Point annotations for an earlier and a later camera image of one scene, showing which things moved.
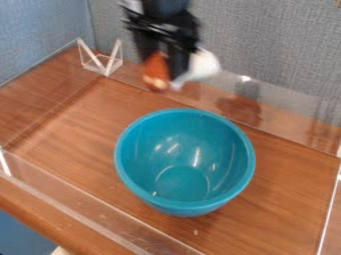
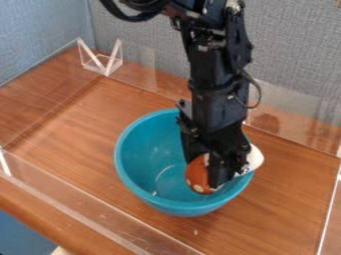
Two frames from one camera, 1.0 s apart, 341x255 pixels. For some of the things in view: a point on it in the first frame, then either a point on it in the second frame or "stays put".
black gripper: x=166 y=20 → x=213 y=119
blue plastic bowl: x=186 y=159 stays put
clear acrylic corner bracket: x=98 y=62 stays put
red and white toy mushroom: x=158 y=69 → x=197 y=175
